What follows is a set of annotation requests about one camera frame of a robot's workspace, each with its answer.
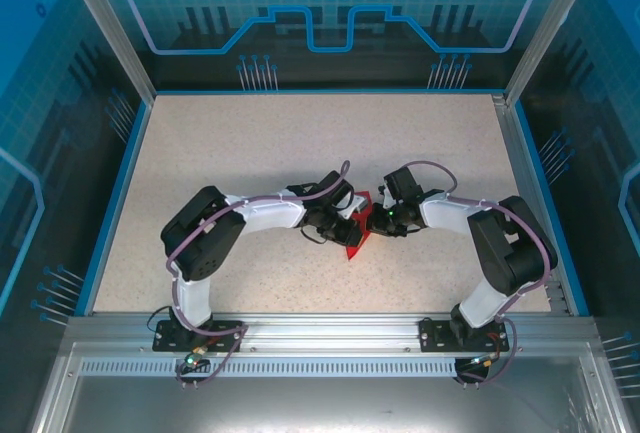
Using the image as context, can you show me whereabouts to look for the brushed metal sheet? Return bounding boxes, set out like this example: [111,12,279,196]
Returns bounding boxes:
[62,375,601,433]

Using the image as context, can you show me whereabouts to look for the blue table edge strip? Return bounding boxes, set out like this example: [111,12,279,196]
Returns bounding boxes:
[514,101,591,317]
[74,100,154,317]
[152,87,507,97]

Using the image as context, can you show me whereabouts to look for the thin black camera cable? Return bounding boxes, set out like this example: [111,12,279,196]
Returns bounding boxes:
[302,226,331,247]

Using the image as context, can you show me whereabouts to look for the long aluminium base rail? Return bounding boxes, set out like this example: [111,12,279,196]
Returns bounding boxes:
[64,311,601,349]

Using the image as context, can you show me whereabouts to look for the aluminium side rail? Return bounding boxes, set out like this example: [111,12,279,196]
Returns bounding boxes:
[492,94,572,315]

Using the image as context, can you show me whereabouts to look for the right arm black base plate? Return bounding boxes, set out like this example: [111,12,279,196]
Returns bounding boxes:
[418,317,511,354]

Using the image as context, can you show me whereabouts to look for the slotted grey cable duct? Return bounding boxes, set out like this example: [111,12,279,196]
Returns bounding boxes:
[78,356,464,380]

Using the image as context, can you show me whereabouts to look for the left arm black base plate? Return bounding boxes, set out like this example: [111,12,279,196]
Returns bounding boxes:
[151,317,245,354]

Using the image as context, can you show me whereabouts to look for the thin black base cable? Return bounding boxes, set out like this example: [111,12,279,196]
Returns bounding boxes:
[146,306,174,334]

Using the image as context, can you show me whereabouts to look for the aluminium corner post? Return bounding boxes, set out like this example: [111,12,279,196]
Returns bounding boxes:
[503,0,607,105]
[53,0,157,104]

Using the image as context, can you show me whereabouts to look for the aluminium frame rail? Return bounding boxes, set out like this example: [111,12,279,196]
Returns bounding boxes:
[579,342,634,433]
[29,347,84,433]

